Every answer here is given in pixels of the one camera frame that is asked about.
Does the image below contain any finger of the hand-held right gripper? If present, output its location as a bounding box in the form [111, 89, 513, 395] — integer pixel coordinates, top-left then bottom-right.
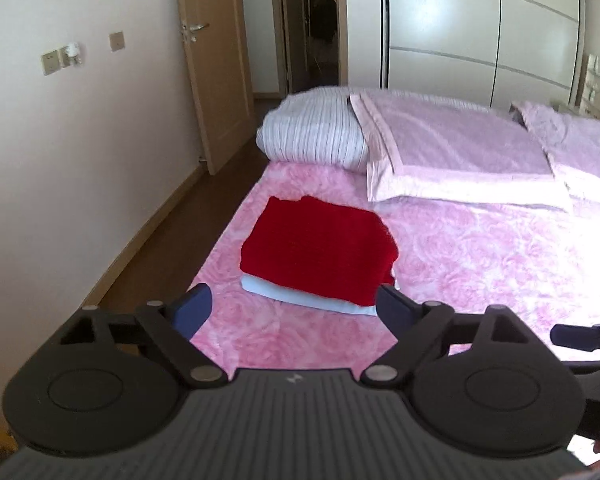
[550, 321, 600, 351]

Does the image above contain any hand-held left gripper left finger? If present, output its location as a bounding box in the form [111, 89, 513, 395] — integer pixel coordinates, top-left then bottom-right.
[57, 282, 228, 389]

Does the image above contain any white wardrobe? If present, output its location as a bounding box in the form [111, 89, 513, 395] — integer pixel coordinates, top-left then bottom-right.
[380, 0, 586, 111]

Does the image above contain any red knitted sweater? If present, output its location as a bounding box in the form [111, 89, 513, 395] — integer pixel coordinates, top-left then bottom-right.
[240, 196, 400, 307]

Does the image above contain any white vanity shelf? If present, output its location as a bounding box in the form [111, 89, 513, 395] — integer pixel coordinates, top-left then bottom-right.
[577, 52, 600, 117]

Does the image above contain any metal door handle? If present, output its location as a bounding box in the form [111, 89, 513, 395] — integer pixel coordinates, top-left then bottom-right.
[180, 21, 211, 44]

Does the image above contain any pink folded quilt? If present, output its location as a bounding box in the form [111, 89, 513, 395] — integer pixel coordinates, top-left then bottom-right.
[348, 91, 600, 213]

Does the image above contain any dark hanging coat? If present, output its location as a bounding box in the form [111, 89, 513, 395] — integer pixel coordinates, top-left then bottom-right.
[305, 0, 339, 44]

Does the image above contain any wooden door frame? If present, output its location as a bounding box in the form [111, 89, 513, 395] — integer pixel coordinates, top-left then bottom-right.
[240, 0, 349, 101]

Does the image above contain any striped folded quilt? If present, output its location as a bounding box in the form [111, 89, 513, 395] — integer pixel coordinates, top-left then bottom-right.
[256, 86, 371, 174]

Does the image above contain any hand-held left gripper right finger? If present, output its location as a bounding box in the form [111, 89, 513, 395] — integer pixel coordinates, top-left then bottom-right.
[361, 284, 532, 391]

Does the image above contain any wooden door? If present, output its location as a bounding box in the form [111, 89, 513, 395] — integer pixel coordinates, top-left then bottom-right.
[172, 0, 256, 177]

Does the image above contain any light blue folded garment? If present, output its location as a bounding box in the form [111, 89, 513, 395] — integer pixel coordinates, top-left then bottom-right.
[241, 275, 378, 317]

